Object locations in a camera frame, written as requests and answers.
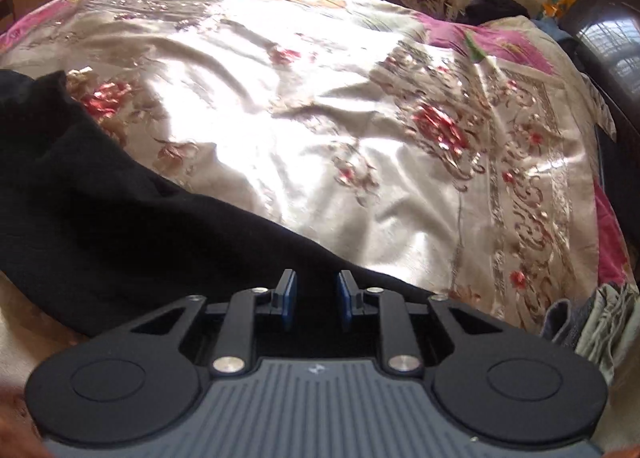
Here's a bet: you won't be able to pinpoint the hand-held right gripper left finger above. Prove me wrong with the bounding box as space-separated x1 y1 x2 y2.
131 268 299 375

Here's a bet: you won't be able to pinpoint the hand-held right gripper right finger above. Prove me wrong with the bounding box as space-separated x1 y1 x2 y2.
336 269 507 375

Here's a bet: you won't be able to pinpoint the black pants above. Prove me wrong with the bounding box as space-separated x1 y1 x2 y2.
0 69 441 339

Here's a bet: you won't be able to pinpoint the floral satin bedspread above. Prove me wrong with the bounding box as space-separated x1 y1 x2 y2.
0 0 632 369

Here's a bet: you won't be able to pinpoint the pile of folded clothes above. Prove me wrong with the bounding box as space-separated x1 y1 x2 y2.
542 283 640 386

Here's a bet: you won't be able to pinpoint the dark cloth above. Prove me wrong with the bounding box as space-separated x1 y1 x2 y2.
457 0 531 26

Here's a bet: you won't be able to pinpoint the dark wooden footboard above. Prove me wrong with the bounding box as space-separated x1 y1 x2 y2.
559 0 640 239

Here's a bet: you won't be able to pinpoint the yellow orange toy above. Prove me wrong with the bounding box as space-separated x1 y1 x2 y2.
544 0 576 19

